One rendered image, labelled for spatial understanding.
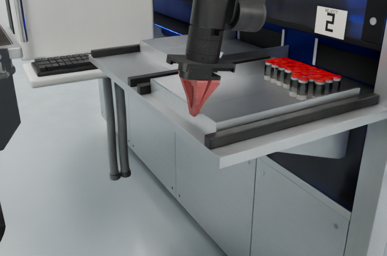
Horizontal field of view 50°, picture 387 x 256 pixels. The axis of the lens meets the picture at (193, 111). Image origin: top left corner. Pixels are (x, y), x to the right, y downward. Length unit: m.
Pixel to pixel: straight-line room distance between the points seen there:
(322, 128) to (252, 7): 0.25
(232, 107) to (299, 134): 0.16
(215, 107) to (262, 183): 0.52
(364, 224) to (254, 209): 0.44
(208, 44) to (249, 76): 0.36
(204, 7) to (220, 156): 0.23
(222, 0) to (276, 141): 0.24
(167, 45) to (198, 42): 0.61
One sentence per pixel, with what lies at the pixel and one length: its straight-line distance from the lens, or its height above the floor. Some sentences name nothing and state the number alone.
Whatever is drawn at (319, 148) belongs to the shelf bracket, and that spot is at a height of 0.78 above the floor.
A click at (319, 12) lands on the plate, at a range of 0.99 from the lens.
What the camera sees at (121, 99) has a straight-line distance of 1.76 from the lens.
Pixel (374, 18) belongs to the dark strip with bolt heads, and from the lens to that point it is 0.89.
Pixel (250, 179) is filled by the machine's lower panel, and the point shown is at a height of 0.49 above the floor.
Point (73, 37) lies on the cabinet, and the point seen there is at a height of 0.87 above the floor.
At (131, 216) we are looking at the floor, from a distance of 1.99.
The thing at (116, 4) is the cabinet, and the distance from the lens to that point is 1.56.
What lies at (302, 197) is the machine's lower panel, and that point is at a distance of 1.16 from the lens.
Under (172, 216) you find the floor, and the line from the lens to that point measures 1.97.
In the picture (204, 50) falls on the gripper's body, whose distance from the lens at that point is 0.66.
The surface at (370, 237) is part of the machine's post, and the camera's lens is 1.04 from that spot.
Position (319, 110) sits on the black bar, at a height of 0.90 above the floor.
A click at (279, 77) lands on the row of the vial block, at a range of 0.94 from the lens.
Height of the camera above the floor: 1.19
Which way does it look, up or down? 23 degrees down
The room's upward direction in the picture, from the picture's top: straight up
